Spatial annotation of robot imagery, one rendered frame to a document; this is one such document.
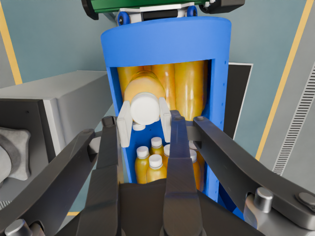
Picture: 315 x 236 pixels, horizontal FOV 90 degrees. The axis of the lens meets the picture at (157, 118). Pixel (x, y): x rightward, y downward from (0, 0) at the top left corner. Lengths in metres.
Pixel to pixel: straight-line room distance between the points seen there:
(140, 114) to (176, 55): 0.12
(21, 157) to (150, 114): 0.52
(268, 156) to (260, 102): 0.74
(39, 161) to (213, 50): 0.61
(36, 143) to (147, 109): 0.49
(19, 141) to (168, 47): 0.52
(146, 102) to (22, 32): 1.66
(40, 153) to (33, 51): 1.24
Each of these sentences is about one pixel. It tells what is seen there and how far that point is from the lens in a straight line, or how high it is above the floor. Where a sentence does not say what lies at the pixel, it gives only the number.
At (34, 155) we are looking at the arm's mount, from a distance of 0.67.
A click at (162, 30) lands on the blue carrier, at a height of 1.23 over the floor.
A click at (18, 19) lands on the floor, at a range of 1.82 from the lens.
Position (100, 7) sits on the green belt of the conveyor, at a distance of 0.64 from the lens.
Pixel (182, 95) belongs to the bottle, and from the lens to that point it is 0.39.
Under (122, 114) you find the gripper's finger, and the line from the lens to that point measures 0.16.
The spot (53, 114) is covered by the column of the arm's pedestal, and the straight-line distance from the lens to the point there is 0.62.
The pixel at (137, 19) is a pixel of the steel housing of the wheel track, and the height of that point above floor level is 0.93.
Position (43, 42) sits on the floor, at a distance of 1.73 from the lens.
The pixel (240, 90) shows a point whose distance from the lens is 1.62.
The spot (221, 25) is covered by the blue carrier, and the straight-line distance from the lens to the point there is 0.32.
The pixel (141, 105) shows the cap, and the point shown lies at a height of 1.31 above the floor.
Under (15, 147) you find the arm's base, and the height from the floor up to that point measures 1.07.
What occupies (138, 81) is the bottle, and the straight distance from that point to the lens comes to 0.25.
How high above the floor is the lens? 1.50
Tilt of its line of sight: 68 degrees down
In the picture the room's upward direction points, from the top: 170 degrees clockwise
